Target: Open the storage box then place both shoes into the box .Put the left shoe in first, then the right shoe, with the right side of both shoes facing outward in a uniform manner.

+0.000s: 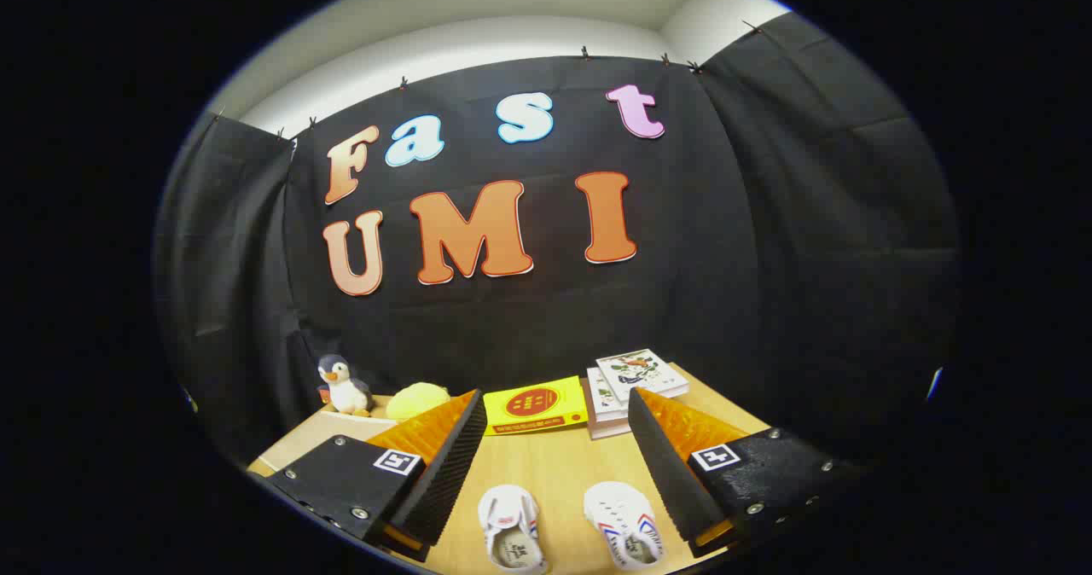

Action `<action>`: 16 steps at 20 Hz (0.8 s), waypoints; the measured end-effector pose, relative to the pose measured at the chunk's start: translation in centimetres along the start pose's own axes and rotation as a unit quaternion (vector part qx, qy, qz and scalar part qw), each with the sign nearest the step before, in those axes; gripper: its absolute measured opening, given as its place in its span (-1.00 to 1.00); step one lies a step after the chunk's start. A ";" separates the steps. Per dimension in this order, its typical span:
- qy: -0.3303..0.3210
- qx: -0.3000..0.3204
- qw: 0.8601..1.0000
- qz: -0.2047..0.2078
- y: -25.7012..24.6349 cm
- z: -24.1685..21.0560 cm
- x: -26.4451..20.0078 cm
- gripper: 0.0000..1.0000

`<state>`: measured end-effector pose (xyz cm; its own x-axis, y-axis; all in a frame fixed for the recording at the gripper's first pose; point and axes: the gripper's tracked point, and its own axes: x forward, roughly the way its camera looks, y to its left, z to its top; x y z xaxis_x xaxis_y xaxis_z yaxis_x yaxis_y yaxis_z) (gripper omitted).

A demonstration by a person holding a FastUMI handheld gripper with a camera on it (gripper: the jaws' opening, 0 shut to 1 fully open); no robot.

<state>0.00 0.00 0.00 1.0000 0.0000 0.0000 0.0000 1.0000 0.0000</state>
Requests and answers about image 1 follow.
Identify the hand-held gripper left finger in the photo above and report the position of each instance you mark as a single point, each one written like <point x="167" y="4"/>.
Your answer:
<point x="444" y="473"/>

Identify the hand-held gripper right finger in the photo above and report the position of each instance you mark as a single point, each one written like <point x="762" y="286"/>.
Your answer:
<point x="670" y="473"/>

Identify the white canvas shoe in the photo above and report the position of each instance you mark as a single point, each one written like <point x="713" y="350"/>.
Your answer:
<point x="512" y="524"/>
<point x="623" y="519"/>

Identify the beige fabric storage box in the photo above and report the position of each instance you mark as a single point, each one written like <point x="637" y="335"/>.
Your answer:
<point x="316" y="434"/>

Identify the white thick book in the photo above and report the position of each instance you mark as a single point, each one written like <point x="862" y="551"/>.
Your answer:
<point x="607" y="426"/>

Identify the yellow round plush toy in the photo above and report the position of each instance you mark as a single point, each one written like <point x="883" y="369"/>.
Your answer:
<point x="416" y="399"/>

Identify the white illustrated book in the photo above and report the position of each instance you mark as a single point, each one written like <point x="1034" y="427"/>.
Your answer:
<point x="602" y="397"/>

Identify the white book with bird picture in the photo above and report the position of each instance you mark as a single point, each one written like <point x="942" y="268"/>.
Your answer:
<point x="641" y="372"/>

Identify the yellow book with red circle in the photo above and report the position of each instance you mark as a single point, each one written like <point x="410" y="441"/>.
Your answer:
<point x="533" y="404"/>

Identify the penguin plush toy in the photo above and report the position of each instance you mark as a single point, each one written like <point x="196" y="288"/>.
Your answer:
<point x="345" y="392"/>

